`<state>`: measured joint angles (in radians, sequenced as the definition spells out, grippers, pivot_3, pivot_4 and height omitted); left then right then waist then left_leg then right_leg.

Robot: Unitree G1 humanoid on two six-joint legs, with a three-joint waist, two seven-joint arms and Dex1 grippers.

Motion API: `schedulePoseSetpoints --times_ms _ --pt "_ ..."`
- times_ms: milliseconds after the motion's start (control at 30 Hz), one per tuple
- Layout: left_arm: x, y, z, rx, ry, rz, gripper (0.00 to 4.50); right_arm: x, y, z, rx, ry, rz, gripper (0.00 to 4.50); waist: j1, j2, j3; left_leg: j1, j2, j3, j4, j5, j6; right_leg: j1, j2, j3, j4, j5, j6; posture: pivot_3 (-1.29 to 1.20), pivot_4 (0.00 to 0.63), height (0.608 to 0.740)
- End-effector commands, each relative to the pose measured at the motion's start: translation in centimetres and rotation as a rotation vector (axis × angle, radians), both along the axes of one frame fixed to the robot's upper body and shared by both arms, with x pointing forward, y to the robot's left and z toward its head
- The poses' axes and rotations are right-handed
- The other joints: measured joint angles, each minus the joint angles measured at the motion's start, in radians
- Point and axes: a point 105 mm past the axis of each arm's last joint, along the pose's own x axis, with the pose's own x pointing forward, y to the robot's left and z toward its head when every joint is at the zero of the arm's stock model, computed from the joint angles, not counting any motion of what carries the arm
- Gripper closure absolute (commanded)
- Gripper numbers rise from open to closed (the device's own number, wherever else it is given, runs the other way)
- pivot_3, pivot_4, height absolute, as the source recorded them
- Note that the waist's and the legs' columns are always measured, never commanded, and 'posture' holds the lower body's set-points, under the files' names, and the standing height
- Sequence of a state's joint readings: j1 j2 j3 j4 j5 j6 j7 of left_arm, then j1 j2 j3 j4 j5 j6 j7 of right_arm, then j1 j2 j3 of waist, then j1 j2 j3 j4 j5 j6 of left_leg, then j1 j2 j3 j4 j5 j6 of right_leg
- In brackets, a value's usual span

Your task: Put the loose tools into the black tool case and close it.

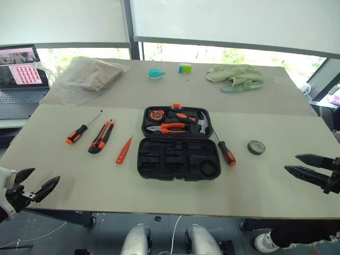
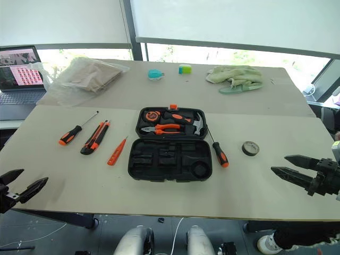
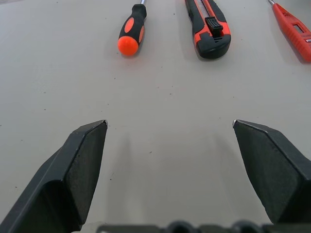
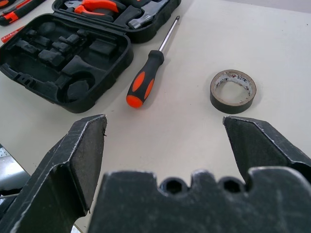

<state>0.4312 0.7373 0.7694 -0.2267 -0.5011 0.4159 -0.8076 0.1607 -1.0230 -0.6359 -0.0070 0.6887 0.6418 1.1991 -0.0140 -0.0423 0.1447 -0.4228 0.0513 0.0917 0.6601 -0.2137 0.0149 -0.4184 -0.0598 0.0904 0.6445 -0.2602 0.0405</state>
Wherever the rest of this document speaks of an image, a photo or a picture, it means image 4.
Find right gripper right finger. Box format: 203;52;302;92
223;116;311;184

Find orange black pliers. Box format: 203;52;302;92
65;0;121;22

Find black plastic tool case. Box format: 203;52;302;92
0;0;182;114

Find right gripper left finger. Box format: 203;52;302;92
0;114;108;233

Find black orange utility knife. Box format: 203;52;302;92
0;0;47;27

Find black orange Phillips screwdriver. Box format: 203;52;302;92
125;16;181;109

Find black electrical tape roll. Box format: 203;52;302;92
209;69;257;115

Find grey perforated metal frame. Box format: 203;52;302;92
0;143;31;198

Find hammer head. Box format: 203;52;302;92
127;0;171;30

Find orange test pen screwdriver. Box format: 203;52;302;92
0;25;26;44

